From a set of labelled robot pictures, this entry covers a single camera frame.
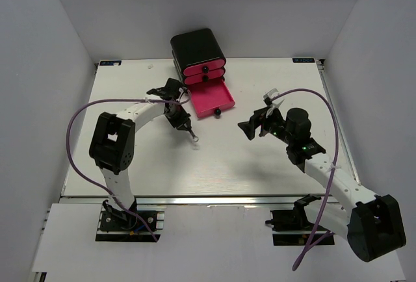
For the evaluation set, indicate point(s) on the blue label sticker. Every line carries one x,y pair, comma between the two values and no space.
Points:
303,60
110,63

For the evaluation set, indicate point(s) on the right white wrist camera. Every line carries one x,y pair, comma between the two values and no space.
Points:
269,99

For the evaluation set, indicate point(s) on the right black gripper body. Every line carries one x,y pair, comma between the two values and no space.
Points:
275,126

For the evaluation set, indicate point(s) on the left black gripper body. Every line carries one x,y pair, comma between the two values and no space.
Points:
178,116

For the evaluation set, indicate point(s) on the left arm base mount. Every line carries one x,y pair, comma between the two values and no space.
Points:
114,226

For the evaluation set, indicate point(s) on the black drawer cabinet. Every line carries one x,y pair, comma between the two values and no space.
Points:
196,47

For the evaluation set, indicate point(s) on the aluminium table rail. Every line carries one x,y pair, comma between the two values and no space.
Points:
192,200

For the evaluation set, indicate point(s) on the right blue label sticker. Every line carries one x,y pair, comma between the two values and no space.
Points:
303,60

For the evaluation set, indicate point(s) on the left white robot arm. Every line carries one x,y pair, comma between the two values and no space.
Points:
113,143

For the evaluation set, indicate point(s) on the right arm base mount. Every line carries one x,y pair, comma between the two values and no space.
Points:
290,227

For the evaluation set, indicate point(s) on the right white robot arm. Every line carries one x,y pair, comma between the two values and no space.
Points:
371,224

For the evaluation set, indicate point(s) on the left blue label sticker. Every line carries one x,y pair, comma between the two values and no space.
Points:
110,63

